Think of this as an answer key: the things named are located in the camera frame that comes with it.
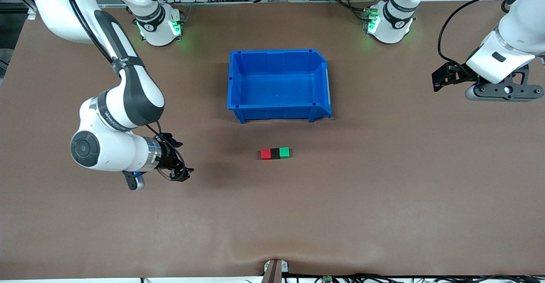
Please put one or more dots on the brown table mat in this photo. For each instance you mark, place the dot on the brown table mat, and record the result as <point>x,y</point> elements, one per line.
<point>170,232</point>

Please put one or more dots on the red cube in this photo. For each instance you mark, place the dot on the red cube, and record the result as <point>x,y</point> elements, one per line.
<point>266,154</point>

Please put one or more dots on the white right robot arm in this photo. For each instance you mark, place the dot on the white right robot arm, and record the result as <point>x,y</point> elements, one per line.
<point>106,155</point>

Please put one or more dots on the metal table edge clamp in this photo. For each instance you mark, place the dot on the metal table edge clamp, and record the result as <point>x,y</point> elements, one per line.
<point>276,270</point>

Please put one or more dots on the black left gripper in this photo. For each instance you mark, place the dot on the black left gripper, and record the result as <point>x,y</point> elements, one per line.
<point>456,74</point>

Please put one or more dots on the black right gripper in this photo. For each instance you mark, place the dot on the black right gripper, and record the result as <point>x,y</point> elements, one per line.
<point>169,157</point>

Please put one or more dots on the blue plastic storage bin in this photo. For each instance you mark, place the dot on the blue plastic storage bin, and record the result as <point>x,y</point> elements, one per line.
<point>276,83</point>

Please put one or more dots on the small white corner bracket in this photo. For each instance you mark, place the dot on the small white corner bracket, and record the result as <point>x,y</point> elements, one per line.
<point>31,14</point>

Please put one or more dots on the green cube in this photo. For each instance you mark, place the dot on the green cube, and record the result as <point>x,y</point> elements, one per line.
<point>284,152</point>

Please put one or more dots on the black cube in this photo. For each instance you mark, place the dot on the black cube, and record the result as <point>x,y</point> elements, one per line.
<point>275,154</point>

